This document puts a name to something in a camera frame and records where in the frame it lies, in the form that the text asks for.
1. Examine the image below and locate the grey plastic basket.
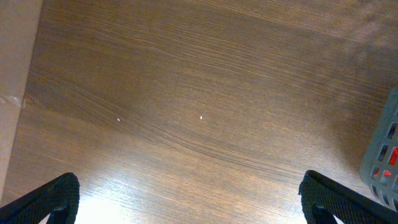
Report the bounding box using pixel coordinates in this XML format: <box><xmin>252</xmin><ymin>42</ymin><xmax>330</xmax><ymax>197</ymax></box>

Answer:
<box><xmin>359</xmin><ymin>88</ymin><xmax>397</xmax><ymax>212</ymax></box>

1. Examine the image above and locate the red spaghetti packet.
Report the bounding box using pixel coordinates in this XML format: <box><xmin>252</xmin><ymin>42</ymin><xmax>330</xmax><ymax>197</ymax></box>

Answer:
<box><xmin>371</xmin><ymin>144</ymin><xmax>397</xmax><ymax>187</ymax></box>

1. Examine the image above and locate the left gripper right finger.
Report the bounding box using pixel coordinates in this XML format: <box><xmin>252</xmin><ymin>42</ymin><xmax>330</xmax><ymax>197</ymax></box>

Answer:
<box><xmin>298</xmin><ymin>170</ymin><xmax>397</xmax><ymax>224</ymax></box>

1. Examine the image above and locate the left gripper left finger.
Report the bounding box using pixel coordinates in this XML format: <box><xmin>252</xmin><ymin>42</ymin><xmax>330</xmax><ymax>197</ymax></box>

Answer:
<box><xmin>1</xmin><ymin>172</ymin><xmax>80</xmax><ymax>224</ymax></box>

